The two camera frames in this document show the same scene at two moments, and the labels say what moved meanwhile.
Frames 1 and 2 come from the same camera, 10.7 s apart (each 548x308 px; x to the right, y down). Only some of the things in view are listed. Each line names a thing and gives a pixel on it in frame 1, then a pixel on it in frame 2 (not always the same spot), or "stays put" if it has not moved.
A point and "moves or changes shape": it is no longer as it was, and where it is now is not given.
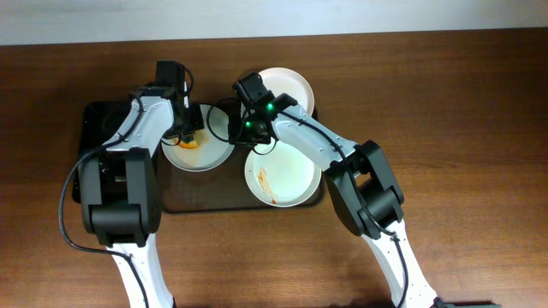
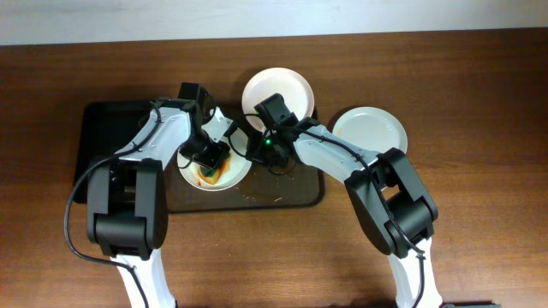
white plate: [279, 177] to [235, 169]
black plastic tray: [99, 121] stays put
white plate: [204, 150] moves or changes shape
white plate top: [280, 80] stays put
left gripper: [189, 126] to [211, 158]
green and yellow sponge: [193, 144] moves or changes shape
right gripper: [239, 129] to [260, 155]
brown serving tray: [224, 190] stays put
